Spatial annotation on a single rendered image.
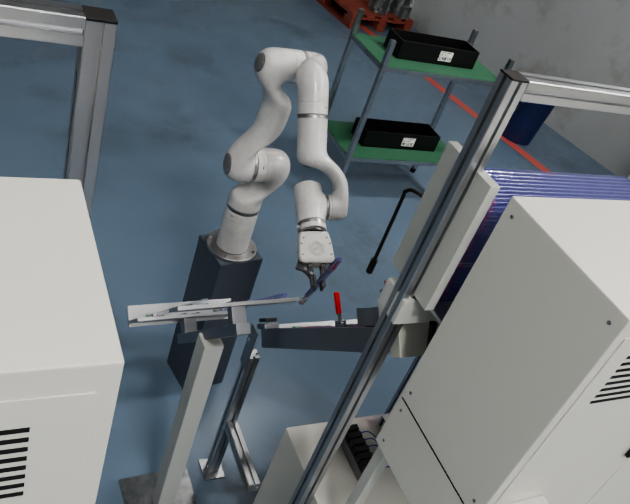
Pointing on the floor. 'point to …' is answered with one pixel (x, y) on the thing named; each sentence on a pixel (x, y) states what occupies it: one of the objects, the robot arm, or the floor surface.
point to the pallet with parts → (374, 13)
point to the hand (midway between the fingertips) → (317, 282)
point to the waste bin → (526, 122)
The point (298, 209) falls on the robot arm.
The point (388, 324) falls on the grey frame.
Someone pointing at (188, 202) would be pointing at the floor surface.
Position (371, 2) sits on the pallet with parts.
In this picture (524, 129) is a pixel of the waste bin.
